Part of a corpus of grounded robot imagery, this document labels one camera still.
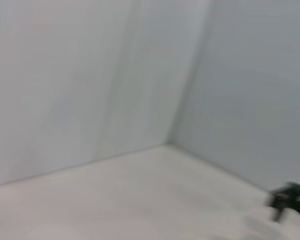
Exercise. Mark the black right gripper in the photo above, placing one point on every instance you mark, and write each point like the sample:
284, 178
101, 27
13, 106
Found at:
292, 197

